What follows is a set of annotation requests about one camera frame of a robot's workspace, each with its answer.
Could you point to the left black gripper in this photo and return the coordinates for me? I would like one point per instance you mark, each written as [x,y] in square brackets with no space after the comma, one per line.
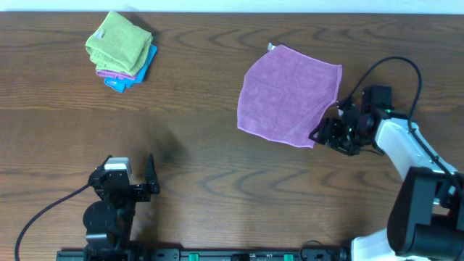
[145,192]

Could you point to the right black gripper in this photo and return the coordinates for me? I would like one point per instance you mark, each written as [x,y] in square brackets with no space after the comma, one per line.
[328,127]

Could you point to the purple microfibre cloth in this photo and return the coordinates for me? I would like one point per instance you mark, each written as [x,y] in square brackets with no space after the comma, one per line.
[285,94]

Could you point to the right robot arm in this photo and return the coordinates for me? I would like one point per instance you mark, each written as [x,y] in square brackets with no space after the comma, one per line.
[426,221]

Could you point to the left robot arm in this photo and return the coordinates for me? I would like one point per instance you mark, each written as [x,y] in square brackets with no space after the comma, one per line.
[109,221]

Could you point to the blue folded cloth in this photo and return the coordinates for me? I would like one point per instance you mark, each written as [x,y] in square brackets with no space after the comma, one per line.
[120,85]

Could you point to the purple folded cloth in stack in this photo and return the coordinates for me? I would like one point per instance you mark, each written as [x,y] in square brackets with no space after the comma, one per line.
[117,75]

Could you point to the green folded cloth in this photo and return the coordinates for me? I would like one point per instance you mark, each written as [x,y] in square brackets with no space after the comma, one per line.
[119,45]

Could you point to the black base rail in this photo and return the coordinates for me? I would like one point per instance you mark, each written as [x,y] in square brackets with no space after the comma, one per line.
[203,255]

